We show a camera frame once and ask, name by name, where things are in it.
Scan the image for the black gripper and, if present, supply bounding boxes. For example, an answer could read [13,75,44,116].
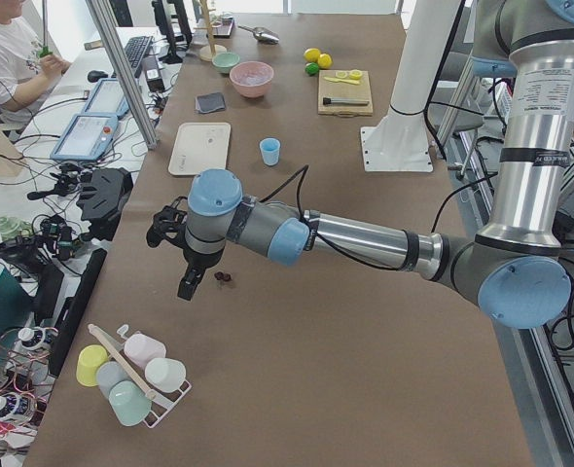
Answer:
[146,196,204,300]

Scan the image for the dark red cherries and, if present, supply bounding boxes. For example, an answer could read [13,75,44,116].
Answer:
[214,271,233,285]

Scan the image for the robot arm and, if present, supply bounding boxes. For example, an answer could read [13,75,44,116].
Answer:
[146,1,574,329]

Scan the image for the pink plastic cup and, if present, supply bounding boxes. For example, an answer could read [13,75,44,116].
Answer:
[124,333,166,370]

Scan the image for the white plastic cup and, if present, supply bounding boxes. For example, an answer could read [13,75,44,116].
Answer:
[144,357,187,393]

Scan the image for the grey plastic cup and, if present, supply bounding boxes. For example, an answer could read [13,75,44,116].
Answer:
[96,360,129,399]

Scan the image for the yellow plastic cup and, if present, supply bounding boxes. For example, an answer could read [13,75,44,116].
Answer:
[76,344,109,387]

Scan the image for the mint green plastic cup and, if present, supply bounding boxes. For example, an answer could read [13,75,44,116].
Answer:
[108,380,152,426]

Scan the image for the light blue plastic cup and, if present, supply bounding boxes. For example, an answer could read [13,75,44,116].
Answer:
[259,137,281,166]

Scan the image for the pink bowl of ice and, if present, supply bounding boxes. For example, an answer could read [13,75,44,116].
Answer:
[229,61,274,98]

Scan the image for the wooden cup tree stand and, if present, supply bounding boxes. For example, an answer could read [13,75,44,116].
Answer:
[195,0,228,62]

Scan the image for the metal ice scoop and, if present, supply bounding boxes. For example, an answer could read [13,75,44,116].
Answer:
[238,24,280,45]

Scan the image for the cream rabbit tray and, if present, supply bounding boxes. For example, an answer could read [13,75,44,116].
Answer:
[168,123,231,176]

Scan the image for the grey folded cloth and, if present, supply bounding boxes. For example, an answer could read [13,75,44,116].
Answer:
[196,92,226,114]

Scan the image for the teach pendant near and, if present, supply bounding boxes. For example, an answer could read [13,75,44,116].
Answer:
[50,112,119,162]

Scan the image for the teach pendant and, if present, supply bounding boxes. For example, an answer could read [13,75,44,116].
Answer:
[83,78,129,119]
[50,112,119,162]

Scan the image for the teach pendant far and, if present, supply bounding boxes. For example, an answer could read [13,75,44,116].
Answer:
[83,78,129,119]

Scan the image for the mint green bowl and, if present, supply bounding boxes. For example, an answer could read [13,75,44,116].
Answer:
[212,52,240,75]

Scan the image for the black computer mouse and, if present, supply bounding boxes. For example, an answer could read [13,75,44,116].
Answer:
[87,70,109,83]

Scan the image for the black keyboard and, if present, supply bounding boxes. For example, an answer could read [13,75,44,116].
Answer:
[124,36,153,78]

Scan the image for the bamboo cutting board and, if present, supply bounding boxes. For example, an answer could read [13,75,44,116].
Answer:
[317,70,374,117]

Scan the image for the green lime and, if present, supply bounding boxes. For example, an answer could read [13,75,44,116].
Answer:
[305,62,320,76]

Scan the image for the yellow plastic knife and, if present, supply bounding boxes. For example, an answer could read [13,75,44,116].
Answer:
[322,76,361,86]

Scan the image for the whole yellow lemon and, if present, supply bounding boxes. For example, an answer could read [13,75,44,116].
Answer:
[316,54,333,69]
[303,48,321,62]

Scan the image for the seated person white shirt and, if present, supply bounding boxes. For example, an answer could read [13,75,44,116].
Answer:
[0,1,71,126]

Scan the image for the white wire cup rack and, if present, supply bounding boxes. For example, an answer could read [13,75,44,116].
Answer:
[88,324,192,428]

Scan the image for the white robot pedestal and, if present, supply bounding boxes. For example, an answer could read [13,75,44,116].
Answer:
[361,0,464,173]

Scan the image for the aluminium frame post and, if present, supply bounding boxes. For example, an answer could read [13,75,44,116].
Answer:
[86,0,158,150]

